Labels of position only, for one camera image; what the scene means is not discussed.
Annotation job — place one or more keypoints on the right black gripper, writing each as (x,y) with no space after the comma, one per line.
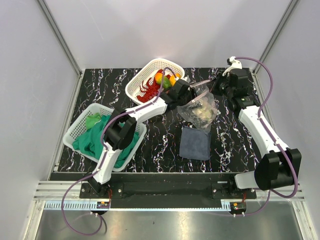
(217,79)

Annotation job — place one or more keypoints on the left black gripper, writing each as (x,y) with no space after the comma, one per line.
(191,93)

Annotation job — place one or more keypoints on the clear zip top bag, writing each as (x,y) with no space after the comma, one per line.
(185,111)

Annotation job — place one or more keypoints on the fake mango orange green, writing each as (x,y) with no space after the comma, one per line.
(167,81)

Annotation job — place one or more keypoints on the fake green cabbage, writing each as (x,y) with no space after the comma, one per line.
(205,110)

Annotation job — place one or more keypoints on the red fake lobster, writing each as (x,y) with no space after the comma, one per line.
(148,90)

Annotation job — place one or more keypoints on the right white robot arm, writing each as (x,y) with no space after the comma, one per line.
(279,165)

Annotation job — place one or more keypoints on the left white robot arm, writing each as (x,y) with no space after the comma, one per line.
(121,127)

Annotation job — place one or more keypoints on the black marble pattern mat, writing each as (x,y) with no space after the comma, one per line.
(232,148)

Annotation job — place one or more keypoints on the folded dark blue towel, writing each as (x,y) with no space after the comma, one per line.
(194,144)

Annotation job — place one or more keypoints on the white oval perforated basket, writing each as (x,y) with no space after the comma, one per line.
(139,84)

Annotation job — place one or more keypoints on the green cloth garment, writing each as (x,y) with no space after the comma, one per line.
(89,142)

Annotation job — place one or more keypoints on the white rectangular laundry basket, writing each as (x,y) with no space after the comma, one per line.
(79,127)

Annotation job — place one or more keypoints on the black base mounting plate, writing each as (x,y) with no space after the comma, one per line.
(121,190)

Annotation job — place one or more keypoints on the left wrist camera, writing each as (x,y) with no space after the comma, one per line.
(187,79)

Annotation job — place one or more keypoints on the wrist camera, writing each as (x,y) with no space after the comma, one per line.
(187,79)
(233,64)

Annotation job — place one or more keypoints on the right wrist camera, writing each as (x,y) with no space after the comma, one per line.
(233,64)

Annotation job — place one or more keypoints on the right aluminium frame rail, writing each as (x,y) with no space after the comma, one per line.
(279,28)

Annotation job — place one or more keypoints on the aluminium frame rail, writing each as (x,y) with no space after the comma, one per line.
(58,35)
(279,28)

